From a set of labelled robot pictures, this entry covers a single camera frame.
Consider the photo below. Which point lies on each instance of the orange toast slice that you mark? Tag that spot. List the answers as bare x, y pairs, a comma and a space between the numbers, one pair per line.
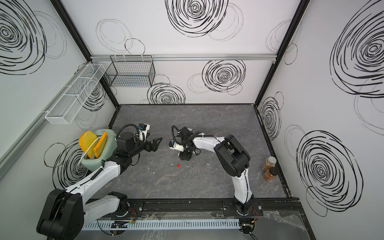
99, 147

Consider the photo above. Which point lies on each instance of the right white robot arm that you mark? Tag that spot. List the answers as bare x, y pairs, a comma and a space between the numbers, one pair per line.
231, 154

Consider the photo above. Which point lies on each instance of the white wire shelf basket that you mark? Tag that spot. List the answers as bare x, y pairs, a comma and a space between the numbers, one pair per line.
84, 92

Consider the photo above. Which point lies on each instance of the round yellow toast slice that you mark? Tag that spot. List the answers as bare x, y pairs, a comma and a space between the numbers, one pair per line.
87, 142

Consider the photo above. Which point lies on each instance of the grey slotted cable duct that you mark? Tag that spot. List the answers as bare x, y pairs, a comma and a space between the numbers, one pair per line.
194, 224

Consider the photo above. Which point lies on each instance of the light spice jar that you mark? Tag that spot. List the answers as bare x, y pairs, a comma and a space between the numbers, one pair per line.
269, 163

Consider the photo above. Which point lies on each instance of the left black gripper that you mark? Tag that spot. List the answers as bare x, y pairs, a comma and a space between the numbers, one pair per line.
154, 146

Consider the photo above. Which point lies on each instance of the green toaster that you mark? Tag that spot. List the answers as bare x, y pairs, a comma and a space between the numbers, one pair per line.
93, 164

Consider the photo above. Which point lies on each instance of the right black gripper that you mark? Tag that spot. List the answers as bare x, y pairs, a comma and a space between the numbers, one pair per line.
184, 156

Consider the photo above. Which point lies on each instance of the dark orange spice jar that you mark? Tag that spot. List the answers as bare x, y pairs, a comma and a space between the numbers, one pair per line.
270, 173

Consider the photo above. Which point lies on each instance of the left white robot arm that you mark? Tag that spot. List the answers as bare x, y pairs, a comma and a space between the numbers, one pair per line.
66, 211

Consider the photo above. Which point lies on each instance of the black wire basket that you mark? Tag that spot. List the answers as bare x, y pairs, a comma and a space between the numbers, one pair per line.
133, 71

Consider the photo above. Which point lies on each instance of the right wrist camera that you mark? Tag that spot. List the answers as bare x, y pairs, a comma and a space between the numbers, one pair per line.
175, 146

